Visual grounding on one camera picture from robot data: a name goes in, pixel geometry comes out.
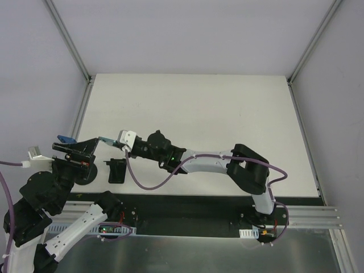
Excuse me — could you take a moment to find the black smartphone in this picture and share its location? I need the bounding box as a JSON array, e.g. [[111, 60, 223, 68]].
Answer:
[[98, 136, 120, 148], [57, 135, 77, 144]]

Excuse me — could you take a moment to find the black folding phone stand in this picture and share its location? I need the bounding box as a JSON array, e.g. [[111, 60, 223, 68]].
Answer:
[[105, 158, 127, 184]]

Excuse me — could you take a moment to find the black round-base phone stand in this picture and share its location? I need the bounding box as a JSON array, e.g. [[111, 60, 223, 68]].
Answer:
[[75, 164, 98, 185]]

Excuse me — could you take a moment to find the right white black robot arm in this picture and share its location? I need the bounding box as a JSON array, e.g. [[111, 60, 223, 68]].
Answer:
[[118, 130, 276, 225]]

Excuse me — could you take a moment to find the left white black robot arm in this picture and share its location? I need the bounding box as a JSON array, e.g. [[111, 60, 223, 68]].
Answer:
[[1, 138, 122, 272]]

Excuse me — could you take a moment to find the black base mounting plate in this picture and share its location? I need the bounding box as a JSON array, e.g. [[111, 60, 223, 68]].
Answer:
[[53, 191, 326, 238]]

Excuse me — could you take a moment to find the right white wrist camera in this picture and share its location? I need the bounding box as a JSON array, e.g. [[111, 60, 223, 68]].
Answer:
[[117, 130, 137, 152]]

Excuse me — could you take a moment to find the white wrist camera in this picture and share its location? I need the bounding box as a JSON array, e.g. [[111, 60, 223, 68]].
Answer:
[[22, 146, 53, 171], [117, 130, 137, 152]]

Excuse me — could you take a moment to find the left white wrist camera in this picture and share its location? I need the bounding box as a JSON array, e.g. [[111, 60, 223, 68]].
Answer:
[[22, 146, 53, 171]]

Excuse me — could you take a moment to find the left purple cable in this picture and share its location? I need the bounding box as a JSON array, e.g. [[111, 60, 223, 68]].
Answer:
[[0, 160, 134, 273]]

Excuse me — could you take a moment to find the left aluminium frame post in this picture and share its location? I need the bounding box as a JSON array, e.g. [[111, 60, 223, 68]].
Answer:
[[43, 0, 92, 84]]

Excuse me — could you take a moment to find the aluminium frame post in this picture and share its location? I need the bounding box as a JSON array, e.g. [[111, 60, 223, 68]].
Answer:
[[287, 0, 344, 86], [43, 0, 92, 84]]

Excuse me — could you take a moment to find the left white slotted cable duct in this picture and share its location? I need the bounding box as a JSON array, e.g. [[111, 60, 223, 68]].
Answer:
[[48, 223, 136, 236]]

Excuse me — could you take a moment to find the white slotted cable duct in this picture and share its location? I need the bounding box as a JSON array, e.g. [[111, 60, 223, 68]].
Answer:
[[48, 223, 136, 236], [239, 228, 259, 239]]

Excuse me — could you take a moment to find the right white slotted cable duct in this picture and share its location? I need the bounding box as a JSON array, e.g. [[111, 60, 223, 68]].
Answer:
[[239, 228, 259, 239]]

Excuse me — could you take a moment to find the front aluminium rail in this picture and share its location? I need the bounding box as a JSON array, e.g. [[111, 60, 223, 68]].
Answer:
[[49, 201, 344, 232]]

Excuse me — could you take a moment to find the right aluminium frame post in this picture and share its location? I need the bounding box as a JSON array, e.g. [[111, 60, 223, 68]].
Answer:
[[287, 0, 344, 86]]

